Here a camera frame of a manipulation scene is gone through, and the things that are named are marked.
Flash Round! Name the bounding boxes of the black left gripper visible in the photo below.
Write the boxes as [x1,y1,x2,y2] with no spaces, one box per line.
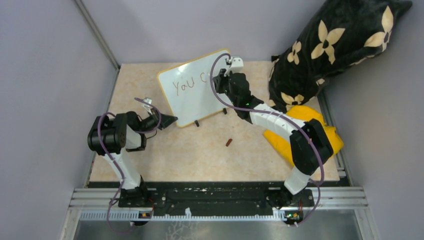
[138,107,178,134]

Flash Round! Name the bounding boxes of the yellow framed whiteboard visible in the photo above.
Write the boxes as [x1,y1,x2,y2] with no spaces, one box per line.
[157,48,230,128]

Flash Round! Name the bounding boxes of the red marker cap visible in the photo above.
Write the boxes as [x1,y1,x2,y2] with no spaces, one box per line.
[225,138,233,147]

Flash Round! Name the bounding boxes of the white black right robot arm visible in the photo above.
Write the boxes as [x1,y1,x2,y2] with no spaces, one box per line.
[209,68,334,206]

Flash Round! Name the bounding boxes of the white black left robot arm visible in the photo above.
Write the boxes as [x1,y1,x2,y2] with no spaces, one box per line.
[87,110,178,207]

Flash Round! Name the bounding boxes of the yellow cloth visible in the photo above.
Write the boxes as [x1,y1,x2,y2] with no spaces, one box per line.
[263,105,344,167]

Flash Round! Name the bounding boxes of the black floral pillow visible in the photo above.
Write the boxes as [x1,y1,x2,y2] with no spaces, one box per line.
[268,0,413,113]

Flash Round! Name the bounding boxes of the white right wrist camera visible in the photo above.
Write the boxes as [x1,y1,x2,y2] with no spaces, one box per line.
[224,56,244,77]

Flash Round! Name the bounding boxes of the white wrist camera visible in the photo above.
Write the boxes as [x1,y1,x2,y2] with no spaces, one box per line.
[142,97,152,107]
[224,56,244,77]

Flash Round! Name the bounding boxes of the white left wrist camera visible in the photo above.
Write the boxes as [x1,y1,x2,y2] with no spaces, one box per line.
[142,97,152,107]

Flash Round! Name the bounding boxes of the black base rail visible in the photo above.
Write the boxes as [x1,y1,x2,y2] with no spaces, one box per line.
[86,180,316,218]

